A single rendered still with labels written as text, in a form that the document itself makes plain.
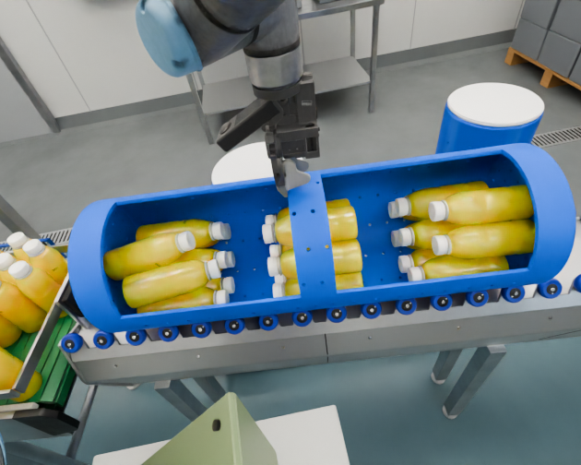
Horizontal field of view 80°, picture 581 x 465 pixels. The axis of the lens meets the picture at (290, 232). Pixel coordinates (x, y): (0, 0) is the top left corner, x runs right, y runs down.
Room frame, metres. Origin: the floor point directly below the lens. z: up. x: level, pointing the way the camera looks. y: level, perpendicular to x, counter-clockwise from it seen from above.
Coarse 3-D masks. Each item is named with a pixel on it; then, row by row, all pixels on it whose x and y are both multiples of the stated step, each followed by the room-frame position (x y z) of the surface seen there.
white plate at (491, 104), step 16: (464, 96) 1.05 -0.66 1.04; (480, 96) 1.03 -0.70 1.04; (496, 96) 1.01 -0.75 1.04; (512, 96) 1.00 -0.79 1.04; (528, 96) 0.98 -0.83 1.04; (464, 112) 0.96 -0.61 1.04; (480, 112) 0.94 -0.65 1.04; (496, 112) 0.92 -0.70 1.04; (512, 112) 0.91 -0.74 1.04; (528, 112) 0.89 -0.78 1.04
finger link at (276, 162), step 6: (270, 144) 0.47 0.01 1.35; (270, 150) 0.46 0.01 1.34; (270, 156) 0.45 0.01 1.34; (276, 156) 0.45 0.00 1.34; (276, 162) 0.45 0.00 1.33; (276, 168) 0.45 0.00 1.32; (276, 174) 0.45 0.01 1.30; (282, 174) 0.46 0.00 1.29; (276, 180) 0.45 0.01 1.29; (282, 180) 0.46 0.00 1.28
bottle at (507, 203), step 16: (464, 192) 0.47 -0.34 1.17; (480, 192) 0.46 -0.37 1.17; (496, 192) 0.45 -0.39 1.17; (512, 192) 0.44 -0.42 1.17; (528, 192) 0.44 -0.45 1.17; (448, 208) 0.45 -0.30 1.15; (464, 208) 0.43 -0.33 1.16; (480, 208) 0.43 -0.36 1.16; (496, 208) 0.42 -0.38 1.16; (512, 208) 0.42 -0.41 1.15; (528, 208) 0.42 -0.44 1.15; (464, 224) 0.43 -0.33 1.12
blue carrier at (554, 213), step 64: (192, 192) 0.55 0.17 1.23; (256, 192) 0.62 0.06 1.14; (320, 192) 0.47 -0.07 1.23; (384, 192) 0.61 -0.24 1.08; (256, 256) 0.57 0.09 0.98; (320, 256) 0.37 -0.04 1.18; (384, 256) 0.51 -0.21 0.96; (512, 256) 0.42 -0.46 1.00; (128, 320) 0.37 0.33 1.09; (192, 320) 0.37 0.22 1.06
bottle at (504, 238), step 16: (480, 224) 0.42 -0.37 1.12; (496, 224) 0.41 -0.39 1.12; (512, 224) 0.41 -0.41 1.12; (528, 224) 0.40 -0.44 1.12; (448, 240) 0.41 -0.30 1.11; (464, 240) 0.40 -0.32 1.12; (480, 240) 0.39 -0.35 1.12; (496, 240) 0.38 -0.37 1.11; (512, 240) 0.38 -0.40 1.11; (528, 240) 0.37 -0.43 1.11; (464, 256) 0.38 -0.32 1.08; (480, 256) 0.38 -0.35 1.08
